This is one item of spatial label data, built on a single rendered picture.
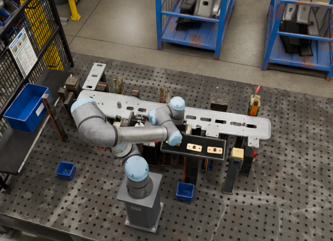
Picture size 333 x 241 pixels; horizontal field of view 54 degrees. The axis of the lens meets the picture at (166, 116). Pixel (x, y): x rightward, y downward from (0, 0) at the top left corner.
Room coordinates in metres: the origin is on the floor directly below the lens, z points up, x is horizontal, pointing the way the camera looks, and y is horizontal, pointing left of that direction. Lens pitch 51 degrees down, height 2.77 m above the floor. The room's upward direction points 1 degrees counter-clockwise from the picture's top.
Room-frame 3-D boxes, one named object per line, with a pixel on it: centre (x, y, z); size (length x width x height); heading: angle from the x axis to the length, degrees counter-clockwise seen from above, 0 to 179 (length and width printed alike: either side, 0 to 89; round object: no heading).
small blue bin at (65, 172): (1.16, 0.71, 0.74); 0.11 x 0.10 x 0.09; 77
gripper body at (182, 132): (1.09, -0.06, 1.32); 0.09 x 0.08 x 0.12; 70
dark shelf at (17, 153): (1.45, 0.92, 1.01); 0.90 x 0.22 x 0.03; 167
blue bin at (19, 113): (1.45, 0.92, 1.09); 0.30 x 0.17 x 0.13; 163
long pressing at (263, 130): (1.45, -0.02, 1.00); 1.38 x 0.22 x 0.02; 77
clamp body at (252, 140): (1.16, -0.54, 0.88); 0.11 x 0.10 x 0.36; 167
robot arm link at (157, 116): (1.04, 0.03, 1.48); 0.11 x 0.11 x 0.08; 25
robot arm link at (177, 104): (1.09, -0.05, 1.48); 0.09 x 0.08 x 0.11; 115
